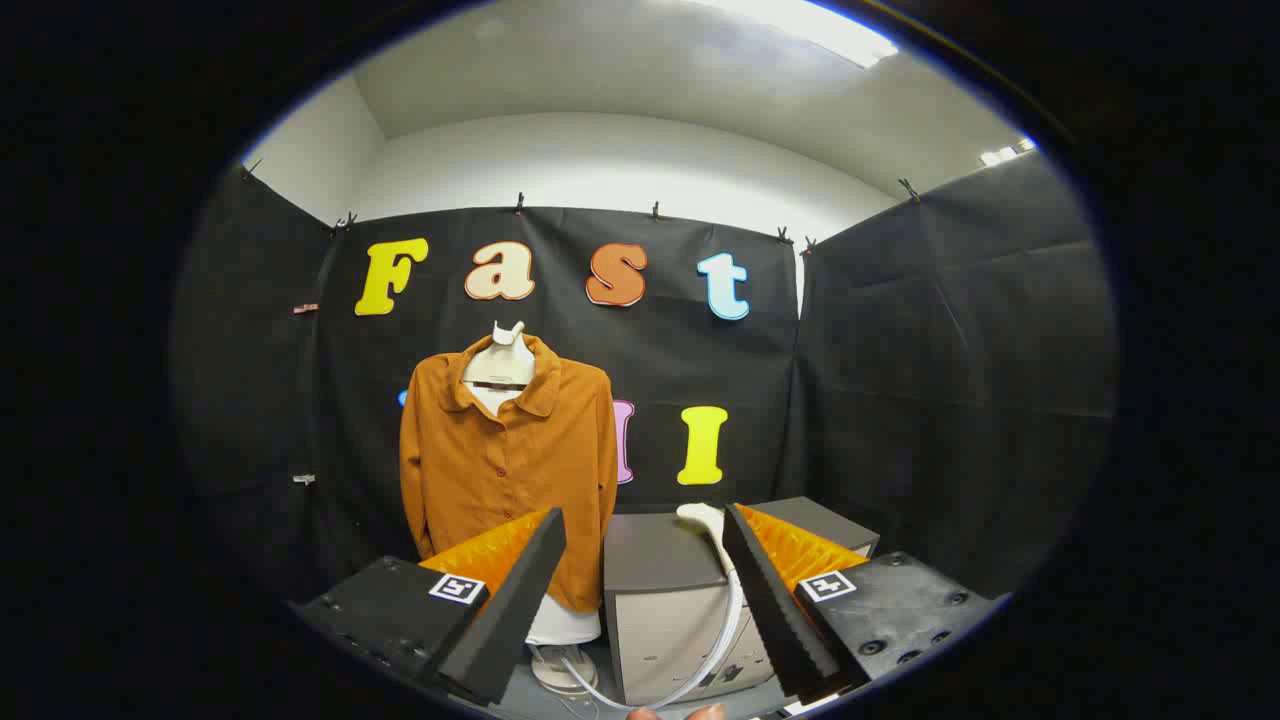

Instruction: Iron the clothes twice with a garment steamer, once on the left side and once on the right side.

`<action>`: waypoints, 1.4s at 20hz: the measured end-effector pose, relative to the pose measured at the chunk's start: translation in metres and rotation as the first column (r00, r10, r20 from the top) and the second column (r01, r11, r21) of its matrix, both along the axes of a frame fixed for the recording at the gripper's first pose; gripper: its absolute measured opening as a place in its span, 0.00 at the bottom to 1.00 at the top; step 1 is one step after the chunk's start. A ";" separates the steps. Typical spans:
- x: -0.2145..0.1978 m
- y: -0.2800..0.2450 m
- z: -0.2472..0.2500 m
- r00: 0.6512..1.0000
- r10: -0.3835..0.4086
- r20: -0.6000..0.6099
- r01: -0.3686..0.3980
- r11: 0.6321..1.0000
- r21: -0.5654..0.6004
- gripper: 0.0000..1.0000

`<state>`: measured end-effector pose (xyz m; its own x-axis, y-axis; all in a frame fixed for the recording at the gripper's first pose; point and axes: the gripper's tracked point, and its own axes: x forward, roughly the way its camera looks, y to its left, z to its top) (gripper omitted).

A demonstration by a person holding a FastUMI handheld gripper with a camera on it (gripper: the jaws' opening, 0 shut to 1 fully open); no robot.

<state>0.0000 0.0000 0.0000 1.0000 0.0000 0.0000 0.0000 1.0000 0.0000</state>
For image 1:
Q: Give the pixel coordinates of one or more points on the white mannequin torso stand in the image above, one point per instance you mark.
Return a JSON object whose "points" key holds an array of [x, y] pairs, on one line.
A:
{"points": [[497, 362]]}

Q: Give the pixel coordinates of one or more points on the ceiling light panel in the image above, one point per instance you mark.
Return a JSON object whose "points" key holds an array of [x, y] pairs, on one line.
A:
{"points": [[810, 25]]}

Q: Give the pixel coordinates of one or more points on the grey cabinet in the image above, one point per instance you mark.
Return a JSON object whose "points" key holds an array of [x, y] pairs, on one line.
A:
{"points": [[660, 590]]}

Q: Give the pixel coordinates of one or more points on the white garment steamer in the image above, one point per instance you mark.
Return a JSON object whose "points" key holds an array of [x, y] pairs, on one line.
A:
{"points": [[703, 517]]}

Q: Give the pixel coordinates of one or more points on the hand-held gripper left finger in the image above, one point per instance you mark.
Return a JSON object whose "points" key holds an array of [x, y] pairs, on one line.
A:
{"points": [[520, 600]]}

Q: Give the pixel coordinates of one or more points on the black backdrop cloth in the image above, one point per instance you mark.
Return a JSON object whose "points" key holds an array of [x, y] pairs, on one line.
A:
{"points": [[900, 380]]}

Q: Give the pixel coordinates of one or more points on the orange button-up shirt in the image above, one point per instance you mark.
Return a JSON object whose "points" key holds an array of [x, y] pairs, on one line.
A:
{"points": [[500, 480]]}

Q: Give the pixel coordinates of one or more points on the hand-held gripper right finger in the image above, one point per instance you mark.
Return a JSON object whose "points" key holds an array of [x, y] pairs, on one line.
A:
{"points": [[770, 600]]}

